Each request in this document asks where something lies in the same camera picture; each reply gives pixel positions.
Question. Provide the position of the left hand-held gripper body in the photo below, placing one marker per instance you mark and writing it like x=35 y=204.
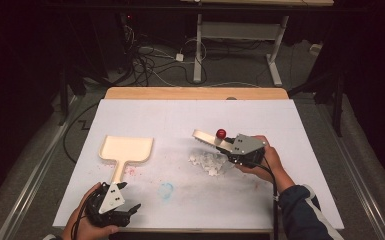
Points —
x=111 y=200

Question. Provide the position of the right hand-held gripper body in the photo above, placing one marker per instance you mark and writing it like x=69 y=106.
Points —
x=250 y=146

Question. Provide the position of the pile of white paper scraps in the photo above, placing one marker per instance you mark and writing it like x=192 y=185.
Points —
x=210 y=161

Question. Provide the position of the cream brush with red tip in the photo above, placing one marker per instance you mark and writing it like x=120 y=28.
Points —
x=206 y=137

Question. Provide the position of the cream plastic dustpan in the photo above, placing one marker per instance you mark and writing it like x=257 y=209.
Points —
x=126 y=148

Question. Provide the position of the person's right hand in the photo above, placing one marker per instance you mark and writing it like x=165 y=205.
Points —
x=273 y=166

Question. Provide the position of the person's left hand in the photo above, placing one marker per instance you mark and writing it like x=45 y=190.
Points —
x=83 y=231

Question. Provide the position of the white foam board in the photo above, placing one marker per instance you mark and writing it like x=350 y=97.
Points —
x=180 y=116

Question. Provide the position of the black metal stand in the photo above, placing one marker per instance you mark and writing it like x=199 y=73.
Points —
x=63 y=96
x=337 y=106

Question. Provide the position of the white power adapter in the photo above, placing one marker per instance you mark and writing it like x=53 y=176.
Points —
x=179 y=57

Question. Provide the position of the grey metal floor rail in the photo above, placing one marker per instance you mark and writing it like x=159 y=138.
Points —
x=363 y=193
x=36 y=170

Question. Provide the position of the white metal desk frame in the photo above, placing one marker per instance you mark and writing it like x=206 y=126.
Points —
x=240 y=30

